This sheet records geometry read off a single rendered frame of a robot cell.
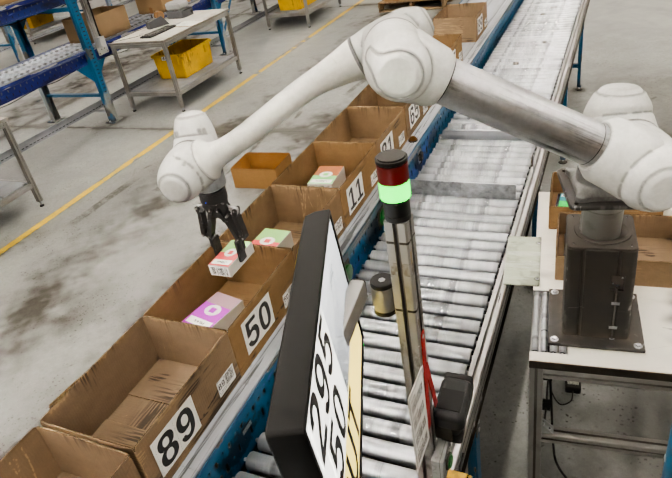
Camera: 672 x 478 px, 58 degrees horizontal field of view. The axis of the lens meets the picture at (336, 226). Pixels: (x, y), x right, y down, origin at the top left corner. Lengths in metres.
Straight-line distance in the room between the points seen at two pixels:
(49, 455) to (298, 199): 1.20
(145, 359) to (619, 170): 1.34
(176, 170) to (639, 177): 0.99
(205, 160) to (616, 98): 0.97
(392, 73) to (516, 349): 2.01
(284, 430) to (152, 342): 1.22
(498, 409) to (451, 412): 1.45
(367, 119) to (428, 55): 1.73
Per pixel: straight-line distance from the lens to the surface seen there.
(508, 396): 2.80
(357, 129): 2.99
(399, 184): 0.94
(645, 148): 1.43
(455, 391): 1.32
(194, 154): 1.41
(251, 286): 2.07
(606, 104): 1.61
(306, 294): 0.86
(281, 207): 2.36
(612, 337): 1.96
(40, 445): 1.68
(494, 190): 2.65
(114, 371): 1.79
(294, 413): 0.70
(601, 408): 2.80
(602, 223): 1.76
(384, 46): 1.22
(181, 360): 1.86
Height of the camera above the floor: 2.06
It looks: 31 degrees down
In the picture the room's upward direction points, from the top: 10 degrees counter-clockwise
